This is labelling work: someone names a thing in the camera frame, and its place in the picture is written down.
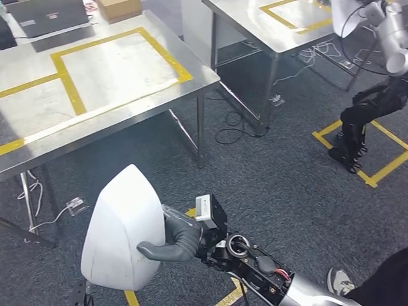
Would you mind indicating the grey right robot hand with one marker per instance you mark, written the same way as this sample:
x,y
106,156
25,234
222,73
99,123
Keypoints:
x,y
182,240

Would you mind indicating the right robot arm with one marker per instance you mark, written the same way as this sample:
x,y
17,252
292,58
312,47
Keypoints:
x,y
265,270

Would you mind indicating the clear floor socket cover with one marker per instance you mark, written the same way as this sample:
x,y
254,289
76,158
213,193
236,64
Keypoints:
x,y
76,206

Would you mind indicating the floor socket with plug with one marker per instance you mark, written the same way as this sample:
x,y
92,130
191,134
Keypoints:
x,y
277,100

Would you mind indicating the person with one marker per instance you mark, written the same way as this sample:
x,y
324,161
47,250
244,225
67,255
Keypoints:
x,y
339,282

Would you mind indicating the white side cabinet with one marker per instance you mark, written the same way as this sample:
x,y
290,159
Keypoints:
x,y
194,25

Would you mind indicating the brown cardboard box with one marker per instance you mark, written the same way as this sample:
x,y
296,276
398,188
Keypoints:
x,y
118,8

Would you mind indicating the red snack wrapper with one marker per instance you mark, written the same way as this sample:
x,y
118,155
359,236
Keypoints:
x,y
90,6

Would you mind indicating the silver and black humanoid robot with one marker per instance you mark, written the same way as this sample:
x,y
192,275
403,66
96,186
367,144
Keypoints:
x,y
357,114

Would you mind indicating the grey laptop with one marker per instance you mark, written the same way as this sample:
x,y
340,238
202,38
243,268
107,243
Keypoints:
x,y
47,14

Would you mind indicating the white table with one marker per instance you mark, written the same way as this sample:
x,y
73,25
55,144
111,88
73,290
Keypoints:
x,y
14,36

